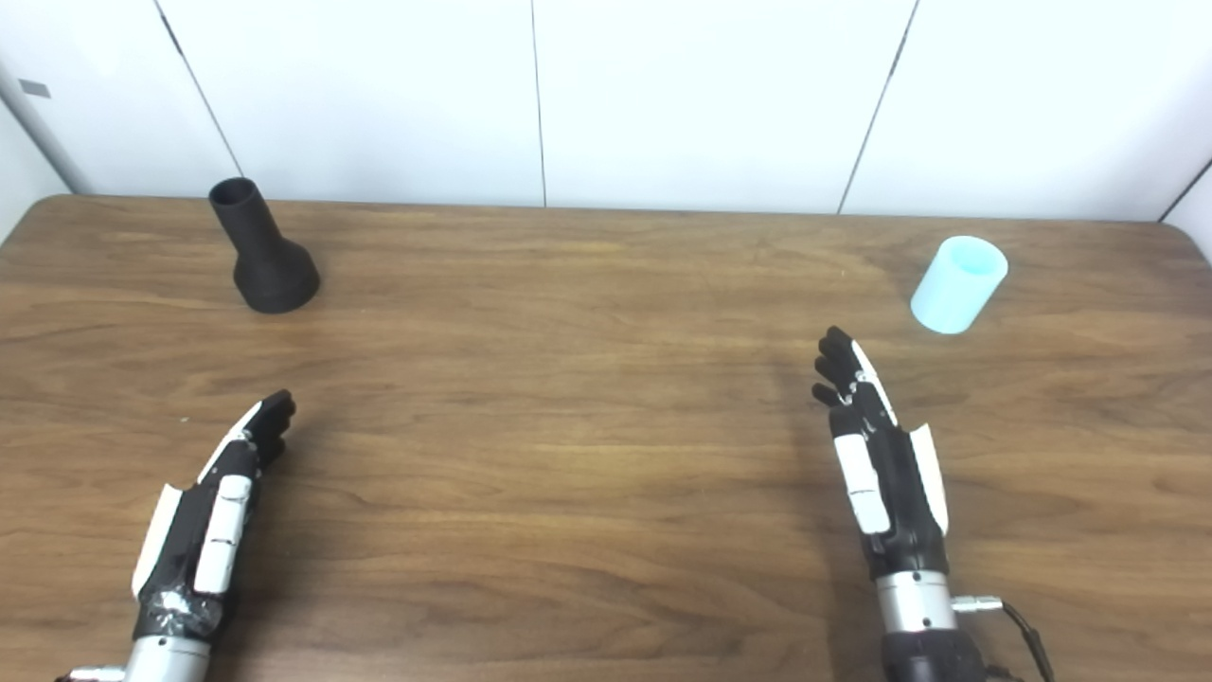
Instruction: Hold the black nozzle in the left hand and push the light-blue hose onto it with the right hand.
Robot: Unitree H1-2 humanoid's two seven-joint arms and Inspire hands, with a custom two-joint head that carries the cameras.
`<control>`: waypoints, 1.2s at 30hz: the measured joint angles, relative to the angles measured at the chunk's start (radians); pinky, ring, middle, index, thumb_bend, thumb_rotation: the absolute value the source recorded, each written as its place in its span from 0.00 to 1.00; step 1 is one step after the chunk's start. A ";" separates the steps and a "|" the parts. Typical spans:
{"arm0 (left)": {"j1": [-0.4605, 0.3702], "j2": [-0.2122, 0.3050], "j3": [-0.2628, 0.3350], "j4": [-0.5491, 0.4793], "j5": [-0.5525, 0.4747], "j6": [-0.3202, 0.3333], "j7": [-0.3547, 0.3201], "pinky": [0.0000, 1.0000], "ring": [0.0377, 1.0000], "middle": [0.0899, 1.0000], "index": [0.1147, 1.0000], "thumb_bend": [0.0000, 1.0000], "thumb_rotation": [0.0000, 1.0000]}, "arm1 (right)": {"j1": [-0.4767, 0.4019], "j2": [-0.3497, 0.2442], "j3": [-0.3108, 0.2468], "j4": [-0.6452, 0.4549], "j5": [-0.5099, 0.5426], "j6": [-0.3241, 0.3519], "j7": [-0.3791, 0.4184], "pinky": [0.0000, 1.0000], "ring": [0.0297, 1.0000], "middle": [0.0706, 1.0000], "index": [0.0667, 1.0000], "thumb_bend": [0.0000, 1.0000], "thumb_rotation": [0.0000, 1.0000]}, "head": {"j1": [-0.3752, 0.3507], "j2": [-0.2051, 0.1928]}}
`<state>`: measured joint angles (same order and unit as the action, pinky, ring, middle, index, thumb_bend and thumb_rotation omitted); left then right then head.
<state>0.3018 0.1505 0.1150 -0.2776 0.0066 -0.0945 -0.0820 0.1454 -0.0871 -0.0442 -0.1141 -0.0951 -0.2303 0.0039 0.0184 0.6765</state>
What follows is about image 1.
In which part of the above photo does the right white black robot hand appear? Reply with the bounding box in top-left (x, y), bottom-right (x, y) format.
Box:
top-left (811, 326), bottom-right (951, 581)

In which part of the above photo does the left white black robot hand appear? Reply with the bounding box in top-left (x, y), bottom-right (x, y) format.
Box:
top-left (131, 389), bottom-right (297, 645)

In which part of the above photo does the light blue cup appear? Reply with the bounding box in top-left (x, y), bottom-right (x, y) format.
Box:
top-left (910, 236), bottom-right (1009, 335)

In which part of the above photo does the black nozzle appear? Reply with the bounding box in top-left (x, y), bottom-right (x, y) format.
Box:
top-left (208, 177), bottom-right (321, 314)

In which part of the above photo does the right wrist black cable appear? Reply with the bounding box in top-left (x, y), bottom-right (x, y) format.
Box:
top-left (952, 595), bottom-right (1057, 682)

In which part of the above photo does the grey wall corner trim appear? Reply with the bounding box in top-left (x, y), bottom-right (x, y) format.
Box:
top-left (0, 62), bottom-right (94, 196)

